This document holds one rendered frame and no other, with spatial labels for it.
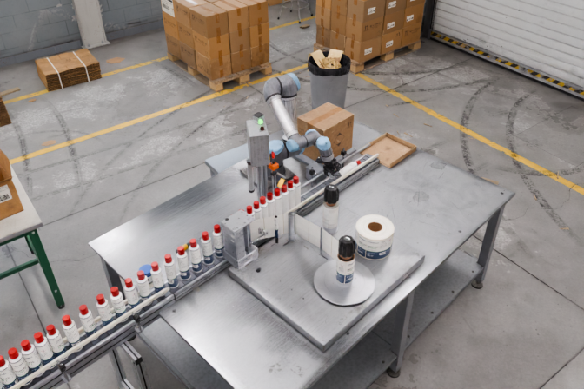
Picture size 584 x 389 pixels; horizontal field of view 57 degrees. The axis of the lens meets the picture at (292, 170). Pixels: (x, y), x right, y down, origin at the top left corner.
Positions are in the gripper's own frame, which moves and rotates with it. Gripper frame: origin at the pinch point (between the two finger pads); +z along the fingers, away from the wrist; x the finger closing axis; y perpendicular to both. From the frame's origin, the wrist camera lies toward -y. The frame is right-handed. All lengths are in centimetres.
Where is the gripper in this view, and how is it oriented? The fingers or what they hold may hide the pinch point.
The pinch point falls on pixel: (331, 176)
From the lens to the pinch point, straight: 340.5
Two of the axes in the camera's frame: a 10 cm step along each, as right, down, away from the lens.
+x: 6.6, -6.7, 3.3
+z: 2.5, 6.2, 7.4
